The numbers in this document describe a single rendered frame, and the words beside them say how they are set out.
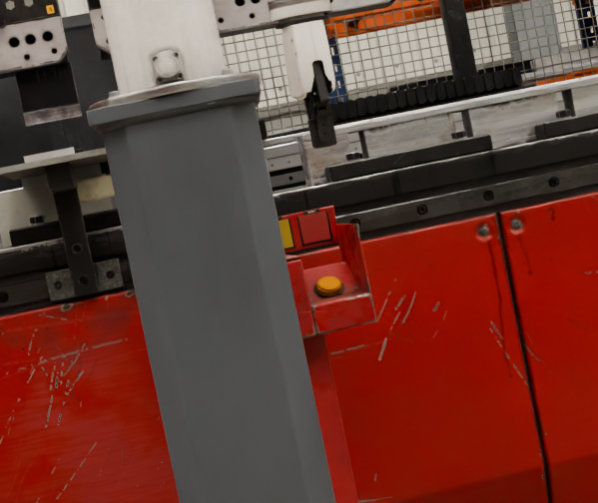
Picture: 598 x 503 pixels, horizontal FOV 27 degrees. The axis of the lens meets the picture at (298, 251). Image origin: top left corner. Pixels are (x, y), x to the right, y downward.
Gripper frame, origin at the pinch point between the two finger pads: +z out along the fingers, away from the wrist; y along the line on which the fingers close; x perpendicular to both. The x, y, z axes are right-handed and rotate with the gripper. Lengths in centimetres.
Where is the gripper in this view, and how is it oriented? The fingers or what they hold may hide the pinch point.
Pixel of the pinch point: (322, 132)
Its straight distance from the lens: 173.6
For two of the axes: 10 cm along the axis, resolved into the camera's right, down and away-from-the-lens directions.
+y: 1.9, 1.0, -9.8
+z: 1.8, 9.7, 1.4
